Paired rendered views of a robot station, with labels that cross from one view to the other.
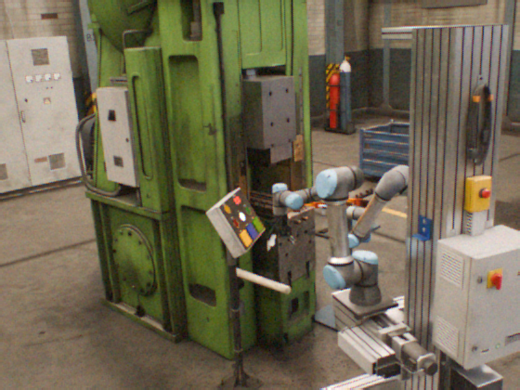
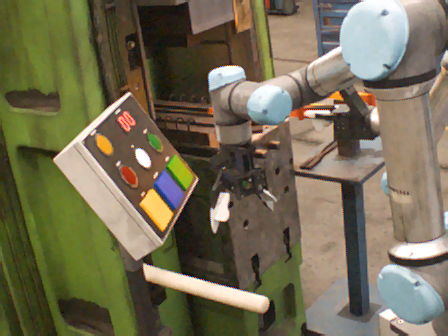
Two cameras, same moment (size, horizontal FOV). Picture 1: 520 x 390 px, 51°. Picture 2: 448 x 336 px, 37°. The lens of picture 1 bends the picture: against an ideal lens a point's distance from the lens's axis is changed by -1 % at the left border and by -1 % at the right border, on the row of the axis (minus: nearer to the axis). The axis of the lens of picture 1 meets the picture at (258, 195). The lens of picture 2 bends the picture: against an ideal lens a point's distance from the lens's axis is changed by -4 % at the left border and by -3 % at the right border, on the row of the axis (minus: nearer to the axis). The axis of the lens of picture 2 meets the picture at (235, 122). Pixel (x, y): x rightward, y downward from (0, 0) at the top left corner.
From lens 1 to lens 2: 135 cm
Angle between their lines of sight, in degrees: 6
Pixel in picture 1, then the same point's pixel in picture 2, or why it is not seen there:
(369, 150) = (330, 28)
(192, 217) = (44, 169)
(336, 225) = (412, 153)
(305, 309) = (289, 316)
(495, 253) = not seen: outside the picture
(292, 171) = (234, 52)
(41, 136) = not seen: outside the picture
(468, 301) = not seen: outside the picture
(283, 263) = (241, 241)
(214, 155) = (68, 27)
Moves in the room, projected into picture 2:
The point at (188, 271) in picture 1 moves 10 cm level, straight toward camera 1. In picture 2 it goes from (53, 276) to (55, 290)
